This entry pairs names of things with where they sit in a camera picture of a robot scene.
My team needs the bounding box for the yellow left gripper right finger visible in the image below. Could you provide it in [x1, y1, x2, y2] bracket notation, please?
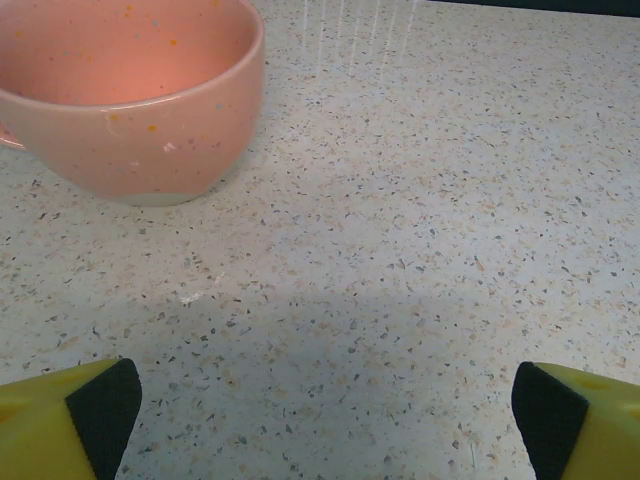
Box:
[513, 360, 640, 480]

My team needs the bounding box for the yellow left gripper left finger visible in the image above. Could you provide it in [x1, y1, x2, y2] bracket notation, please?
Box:
[0, 357, 145, 480]

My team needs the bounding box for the orange ceramic cup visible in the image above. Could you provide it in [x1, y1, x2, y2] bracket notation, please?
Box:
[0, 0, 266, 208]

